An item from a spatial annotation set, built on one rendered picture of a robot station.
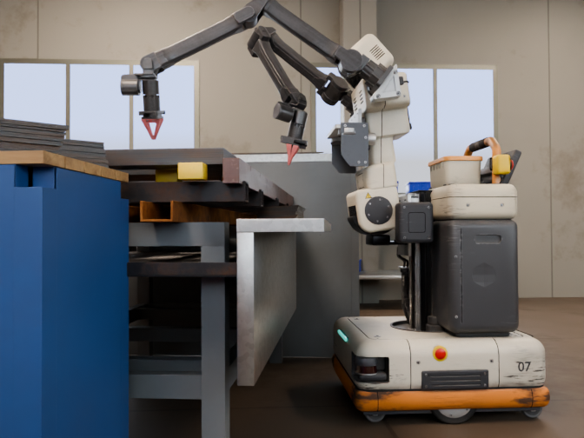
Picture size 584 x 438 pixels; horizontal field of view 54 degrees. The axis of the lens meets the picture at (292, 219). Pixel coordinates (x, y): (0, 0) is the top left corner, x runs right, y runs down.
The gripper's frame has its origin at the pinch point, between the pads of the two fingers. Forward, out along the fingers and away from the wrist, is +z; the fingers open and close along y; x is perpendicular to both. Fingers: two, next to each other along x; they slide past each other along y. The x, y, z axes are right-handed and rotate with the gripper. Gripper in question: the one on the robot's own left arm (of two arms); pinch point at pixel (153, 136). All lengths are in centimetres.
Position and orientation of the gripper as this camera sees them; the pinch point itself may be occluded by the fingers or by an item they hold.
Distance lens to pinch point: 210.1
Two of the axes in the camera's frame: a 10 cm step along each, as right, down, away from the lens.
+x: 10.0, 0.2, -0.8
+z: 0.0, 9.8, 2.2
